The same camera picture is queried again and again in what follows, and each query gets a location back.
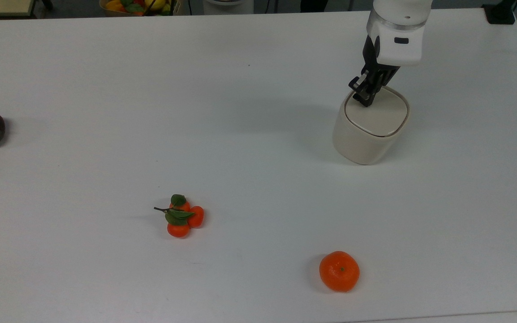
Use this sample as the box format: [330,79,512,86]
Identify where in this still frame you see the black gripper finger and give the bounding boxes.
[361,64,399,108]
[348,67,376,101]

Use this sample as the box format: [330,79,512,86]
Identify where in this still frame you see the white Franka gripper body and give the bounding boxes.
[362,18,428,68]

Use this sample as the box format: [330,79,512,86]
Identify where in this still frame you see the cream garbage bin lid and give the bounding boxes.
[344,86,410,138]

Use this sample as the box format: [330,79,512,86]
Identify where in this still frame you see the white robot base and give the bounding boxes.
[203,0,254,15]

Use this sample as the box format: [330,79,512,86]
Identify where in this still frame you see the cream garbage bin body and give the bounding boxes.
[333,85,411,166]

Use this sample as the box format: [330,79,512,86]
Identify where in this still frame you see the black clamp block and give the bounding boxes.
[482,0,517,25]

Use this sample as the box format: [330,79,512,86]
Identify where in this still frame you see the large orange fruit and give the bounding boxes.
[319,251,360,293]

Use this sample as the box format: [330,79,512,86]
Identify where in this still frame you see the mandarin cluster with leaves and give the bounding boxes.
[153,194,205,238]

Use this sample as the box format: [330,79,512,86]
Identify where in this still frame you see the basket of mixed fruit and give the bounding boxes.
[99,0,175,17]

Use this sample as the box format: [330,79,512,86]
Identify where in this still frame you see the white adjacent table edge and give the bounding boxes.
[348,310,517,323]

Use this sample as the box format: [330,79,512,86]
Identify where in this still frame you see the beige side table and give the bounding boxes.
[0,0,37,18]

